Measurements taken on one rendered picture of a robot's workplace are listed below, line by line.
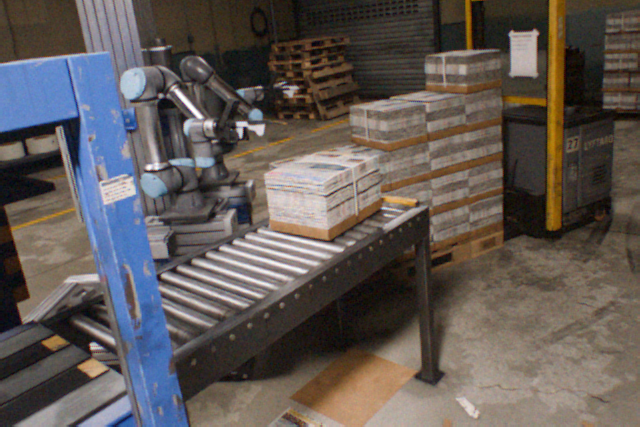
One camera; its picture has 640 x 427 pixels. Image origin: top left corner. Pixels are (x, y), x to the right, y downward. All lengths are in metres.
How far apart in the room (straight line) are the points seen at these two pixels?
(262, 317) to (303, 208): 0.55
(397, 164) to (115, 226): 2.30
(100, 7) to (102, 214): 1.74
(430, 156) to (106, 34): 1.85
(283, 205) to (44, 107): 1.27
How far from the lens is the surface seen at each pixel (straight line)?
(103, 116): 1.00
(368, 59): 11.08
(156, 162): 2.36
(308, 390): 2.60
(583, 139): 4.02
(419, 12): 10.40
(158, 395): 1.19
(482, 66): 3.48
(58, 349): 1.68
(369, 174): 2.15
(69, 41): 9.36
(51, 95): 0.97
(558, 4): 3.64
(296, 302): 1.70
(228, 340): 1.54
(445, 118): 3.31
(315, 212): 1.98
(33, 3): 9.23
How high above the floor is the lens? 1.56
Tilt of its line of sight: 17 degrees down
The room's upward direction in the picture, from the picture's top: 6 degrees counter-clockwise
